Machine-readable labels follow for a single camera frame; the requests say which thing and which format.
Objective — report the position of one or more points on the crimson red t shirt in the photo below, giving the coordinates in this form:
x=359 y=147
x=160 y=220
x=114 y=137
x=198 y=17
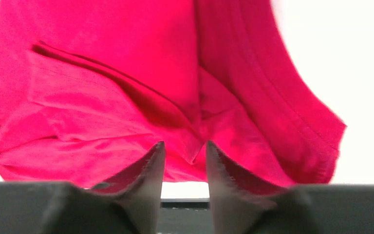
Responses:
x=87 y=87

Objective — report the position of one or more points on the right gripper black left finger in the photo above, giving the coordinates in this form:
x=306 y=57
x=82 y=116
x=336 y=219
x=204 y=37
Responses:
x=129 y=205

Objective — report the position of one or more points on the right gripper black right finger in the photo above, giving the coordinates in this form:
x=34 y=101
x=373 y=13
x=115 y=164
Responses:
x=242 y=203

